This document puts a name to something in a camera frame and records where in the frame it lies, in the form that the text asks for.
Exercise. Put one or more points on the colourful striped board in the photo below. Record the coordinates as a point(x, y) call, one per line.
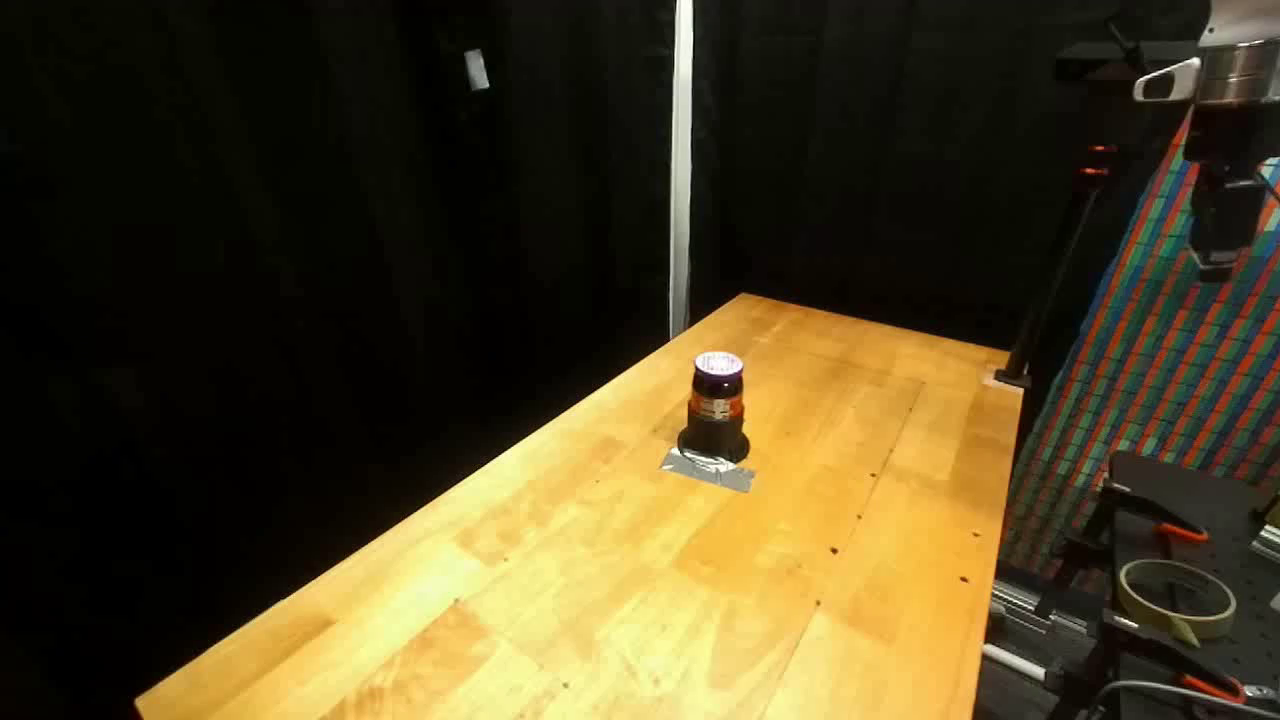
point(1173, 372)

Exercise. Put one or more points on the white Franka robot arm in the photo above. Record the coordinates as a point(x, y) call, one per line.
point(1235, 70)

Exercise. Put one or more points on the small white tag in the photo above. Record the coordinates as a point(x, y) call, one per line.
point(477, 70)

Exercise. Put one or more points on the black tripod stand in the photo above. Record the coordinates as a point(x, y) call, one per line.
point(1053, 287)

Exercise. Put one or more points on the white vertical pole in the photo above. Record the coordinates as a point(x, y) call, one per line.
point(683, 163)

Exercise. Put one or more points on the black mounting plate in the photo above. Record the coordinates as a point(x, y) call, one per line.
point(1182, 486)

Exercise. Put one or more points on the beige masking tape roll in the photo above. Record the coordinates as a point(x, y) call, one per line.
point(1134, 602)

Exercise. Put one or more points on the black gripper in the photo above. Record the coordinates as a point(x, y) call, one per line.
point(1222, 214)

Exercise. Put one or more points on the small silver tray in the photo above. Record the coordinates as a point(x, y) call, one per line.
point(706, 469)

